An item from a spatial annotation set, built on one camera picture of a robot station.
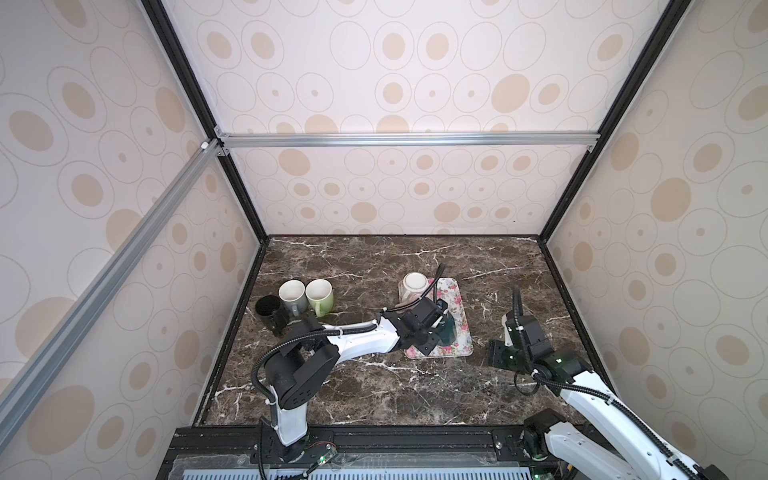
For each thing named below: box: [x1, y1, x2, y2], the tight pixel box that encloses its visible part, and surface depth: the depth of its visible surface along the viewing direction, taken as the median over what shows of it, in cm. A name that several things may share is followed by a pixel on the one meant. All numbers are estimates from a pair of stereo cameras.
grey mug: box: [278, 279, 308, 317], surface depth 94 cm
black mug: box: [255, 294, 289, 335], surface depth 91 cm
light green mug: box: [305, 278, 334, 318], surface depth 95 cm
